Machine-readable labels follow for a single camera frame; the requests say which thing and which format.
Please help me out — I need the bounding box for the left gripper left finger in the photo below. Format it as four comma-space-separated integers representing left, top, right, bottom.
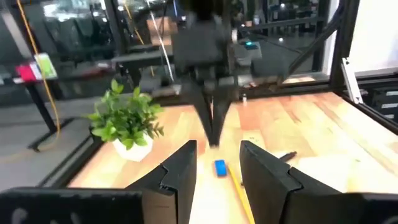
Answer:
0, 140, 198, 224

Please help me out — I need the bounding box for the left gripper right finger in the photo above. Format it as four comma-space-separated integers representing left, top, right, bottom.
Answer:
239, 140, 398, 224

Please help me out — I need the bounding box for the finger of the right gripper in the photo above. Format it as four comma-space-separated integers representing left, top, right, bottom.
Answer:
213, 85, 233, 146
186, 85, 214, 146

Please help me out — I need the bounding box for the yellow pencil pink eraser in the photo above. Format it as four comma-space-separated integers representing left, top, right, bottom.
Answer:
227, 164, 256, 224

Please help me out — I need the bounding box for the black marker pen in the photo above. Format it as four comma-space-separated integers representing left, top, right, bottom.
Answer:
278, 151, 298, 163

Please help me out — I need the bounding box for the small blue eraser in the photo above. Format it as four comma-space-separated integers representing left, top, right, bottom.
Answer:
213, 159, 228, 178

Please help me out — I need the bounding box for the yellow sticky note pad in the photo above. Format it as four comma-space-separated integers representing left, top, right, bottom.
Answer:
297, 154, 386, 192

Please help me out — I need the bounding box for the green plant white pot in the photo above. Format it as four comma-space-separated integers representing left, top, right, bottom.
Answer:
84, 78, 165, 162

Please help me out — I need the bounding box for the black side table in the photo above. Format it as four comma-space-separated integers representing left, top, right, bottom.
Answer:
23, 79, 77, 153

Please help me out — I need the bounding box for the light green box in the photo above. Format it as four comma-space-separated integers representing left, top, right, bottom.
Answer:
34, 52, 58, 80

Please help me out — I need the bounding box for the red box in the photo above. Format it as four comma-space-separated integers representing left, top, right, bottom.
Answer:
15, 63, 37, 83

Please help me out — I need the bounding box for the silver aluminium bracket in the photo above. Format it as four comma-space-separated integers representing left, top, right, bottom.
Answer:
340, 57, 364, 105

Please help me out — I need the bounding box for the yellow hanging cable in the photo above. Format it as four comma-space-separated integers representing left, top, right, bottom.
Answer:
16, 0, 62, 138

